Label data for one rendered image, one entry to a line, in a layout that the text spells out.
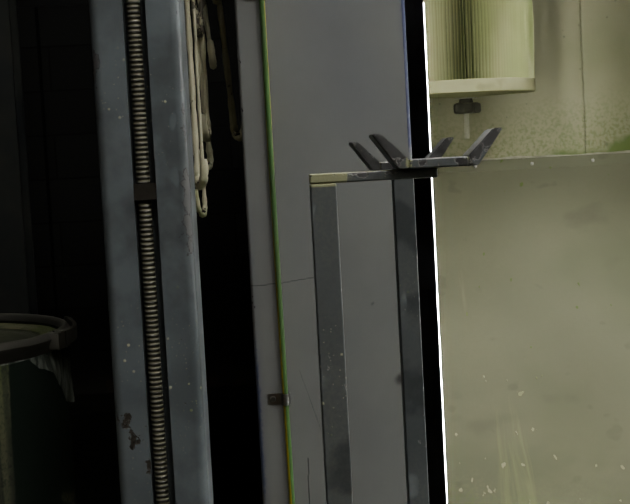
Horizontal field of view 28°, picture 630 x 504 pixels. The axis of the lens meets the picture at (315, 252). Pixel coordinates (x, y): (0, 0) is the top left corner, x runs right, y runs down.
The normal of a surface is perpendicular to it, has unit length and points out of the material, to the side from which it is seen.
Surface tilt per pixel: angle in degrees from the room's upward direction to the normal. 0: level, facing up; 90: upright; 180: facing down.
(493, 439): 57
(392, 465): 90
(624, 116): 90
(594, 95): 90
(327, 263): 90
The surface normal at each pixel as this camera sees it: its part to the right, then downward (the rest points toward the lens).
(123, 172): 0.04, 0.06
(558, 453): 0.00, -0.49
